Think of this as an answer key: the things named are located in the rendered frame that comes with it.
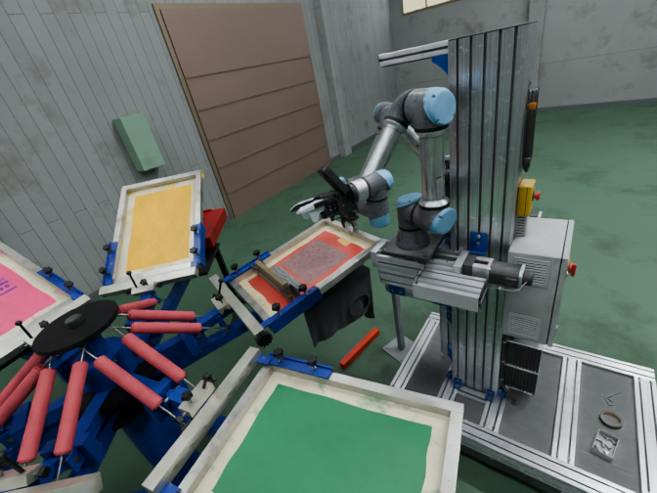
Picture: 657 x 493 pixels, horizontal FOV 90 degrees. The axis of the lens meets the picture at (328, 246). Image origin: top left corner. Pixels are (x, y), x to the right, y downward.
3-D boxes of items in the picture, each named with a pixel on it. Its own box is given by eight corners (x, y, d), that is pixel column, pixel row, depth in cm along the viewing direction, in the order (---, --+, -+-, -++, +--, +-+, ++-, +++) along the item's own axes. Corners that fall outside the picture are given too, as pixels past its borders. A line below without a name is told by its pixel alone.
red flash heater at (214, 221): (179, 228, 301) (173, 216, 295) (228, 217, 301) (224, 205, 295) (154, 262, 248) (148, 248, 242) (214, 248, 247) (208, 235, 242)
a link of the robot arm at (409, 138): (441, 183, 186) (372, 117, 166) (431, 175, 199) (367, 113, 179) (458, 166, 182) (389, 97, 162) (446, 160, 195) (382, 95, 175)
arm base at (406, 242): (434, 236, 152) (434, 216, 147) (422, 252, 142) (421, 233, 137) (404, 232, 161) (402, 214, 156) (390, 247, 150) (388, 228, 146)
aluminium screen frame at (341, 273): (328, 221, 231) (326, 216, 229) (386, 246, 186) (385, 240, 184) (230, 285, 201) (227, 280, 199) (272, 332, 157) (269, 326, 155)
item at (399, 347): (401, 334, 272) (389, 232, 226) (421, 348, 255) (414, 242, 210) (381, 348, 262) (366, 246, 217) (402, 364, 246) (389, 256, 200)
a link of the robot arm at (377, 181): (396, 193, 113) (394, 168, 109) (371, 203, 109) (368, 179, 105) (381, 189, 119) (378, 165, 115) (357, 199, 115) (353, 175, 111)
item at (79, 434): (188, 305, 201) (180, 290, 195) (234, 385, 141) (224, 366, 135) (28, 386, 165) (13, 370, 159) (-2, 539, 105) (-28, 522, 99)
